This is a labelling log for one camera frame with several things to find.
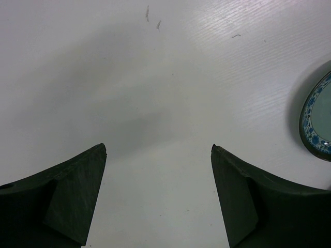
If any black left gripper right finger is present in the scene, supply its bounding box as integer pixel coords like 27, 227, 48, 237
211, 145, 330, 247

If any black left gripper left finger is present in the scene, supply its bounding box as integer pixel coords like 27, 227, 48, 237
1, 143, 107, 247

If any blue white porcelain plate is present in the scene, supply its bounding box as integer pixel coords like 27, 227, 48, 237
299, 73, 330, 161

